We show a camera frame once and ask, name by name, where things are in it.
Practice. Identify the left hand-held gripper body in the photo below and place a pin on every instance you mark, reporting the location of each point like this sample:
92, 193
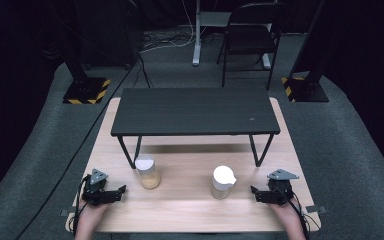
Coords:
95, 195

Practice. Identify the black shelf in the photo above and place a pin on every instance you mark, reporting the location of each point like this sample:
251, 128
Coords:
195, 111

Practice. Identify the black stand with striped base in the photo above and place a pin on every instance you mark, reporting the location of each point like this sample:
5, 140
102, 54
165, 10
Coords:
305, 88
86, 90

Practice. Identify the person's left hand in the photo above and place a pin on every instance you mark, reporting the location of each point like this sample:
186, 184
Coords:
90, 213

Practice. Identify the person's right hand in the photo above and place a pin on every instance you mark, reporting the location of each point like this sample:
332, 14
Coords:
288, 213

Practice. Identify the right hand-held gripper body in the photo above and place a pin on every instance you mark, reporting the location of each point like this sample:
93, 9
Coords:
280, 191

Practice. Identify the white-legged desk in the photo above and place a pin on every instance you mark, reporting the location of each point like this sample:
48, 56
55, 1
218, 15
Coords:
197, 40

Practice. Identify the glass jar with spouted lid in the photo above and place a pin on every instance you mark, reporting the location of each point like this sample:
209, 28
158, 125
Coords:
223, 181

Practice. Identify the black folding chair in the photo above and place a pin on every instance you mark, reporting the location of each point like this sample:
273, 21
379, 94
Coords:
250, 40

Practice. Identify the grey table bracket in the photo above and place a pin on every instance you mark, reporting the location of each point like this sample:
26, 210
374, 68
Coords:
316, 209
67, 212

